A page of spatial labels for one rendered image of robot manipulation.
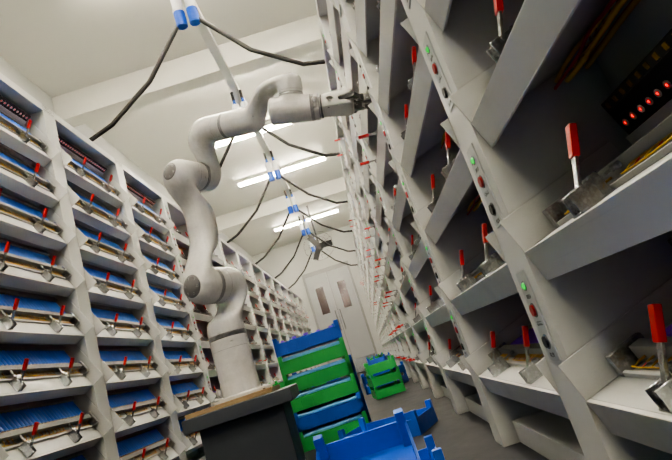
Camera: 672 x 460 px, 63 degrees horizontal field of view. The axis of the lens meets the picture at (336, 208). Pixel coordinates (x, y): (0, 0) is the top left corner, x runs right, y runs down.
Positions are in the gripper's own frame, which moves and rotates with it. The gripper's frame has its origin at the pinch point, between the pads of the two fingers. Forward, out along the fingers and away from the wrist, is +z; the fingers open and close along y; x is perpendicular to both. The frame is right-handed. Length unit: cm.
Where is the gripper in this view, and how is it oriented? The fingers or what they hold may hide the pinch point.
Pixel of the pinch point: (370, 101)
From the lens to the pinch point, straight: 175.3
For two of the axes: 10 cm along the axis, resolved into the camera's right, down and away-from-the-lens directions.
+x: 0.9, 9.6, -2.6
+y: 0.6, 2.5, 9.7
